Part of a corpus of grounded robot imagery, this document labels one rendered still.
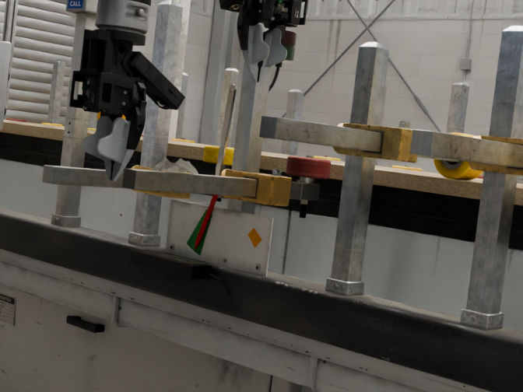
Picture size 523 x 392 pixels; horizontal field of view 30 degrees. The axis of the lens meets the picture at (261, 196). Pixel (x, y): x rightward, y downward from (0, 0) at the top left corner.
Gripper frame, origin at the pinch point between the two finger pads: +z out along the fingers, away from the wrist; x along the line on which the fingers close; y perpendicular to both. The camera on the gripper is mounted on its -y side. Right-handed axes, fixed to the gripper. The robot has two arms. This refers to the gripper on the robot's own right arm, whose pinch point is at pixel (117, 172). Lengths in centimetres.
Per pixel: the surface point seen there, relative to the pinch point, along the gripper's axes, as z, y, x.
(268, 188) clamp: 0.6, -31.8, -0.3
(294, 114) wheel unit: -18, -138, -98
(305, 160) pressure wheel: -4.8, -43.0, -3.1
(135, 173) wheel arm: 0.1, -4.9, -2.1
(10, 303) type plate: 43, -53, -114
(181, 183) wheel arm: 1.1, -14.4, -2.5
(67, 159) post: 1, -30, -59
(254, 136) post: -7.9, -33.3, -6.9
